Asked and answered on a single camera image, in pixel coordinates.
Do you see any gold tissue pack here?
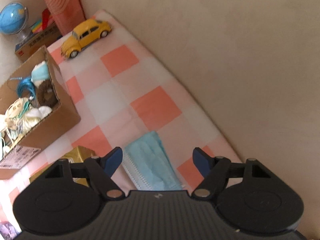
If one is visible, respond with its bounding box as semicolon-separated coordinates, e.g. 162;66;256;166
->
29;146;96;183

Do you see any rainbow pop toy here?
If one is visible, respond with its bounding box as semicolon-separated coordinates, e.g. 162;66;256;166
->
31;8;54;34

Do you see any blue cord coil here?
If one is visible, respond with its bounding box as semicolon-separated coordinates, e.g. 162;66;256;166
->
16;77;36;100

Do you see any brown scrunchie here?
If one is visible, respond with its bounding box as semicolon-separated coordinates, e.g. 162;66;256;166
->
36;80;58;108

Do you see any pink checkered tablecloth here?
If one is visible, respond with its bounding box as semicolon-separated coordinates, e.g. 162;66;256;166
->
1;11;239;228

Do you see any cardboard box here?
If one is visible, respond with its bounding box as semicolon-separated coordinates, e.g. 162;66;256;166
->
1;46;81;180

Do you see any yellow toy car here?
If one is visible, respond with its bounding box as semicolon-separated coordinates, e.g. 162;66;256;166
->
60;18;112;59

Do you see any pink orange curtain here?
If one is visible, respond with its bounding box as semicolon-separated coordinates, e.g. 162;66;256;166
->
44;0;86;35

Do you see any brown storage carton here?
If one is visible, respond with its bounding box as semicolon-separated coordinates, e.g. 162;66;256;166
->
15;22;62;62

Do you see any blue globe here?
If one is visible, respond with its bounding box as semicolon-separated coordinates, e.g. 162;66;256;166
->
1;2;30;43

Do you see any blue face mask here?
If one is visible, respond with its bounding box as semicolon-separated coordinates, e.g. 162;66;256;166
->
122;131;183;191

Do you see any cream tassel bundle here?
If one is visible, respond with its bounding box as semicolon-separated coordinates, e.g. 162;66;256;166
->
1;98;42;146

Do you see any small plush doll blue hat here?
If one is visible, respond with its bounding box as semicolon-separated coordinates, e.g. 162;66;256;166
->
31;61;50;88

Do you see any clear jar white lid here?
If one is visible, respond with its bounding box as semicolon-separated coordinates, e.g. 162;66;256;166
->
0;221;20;240

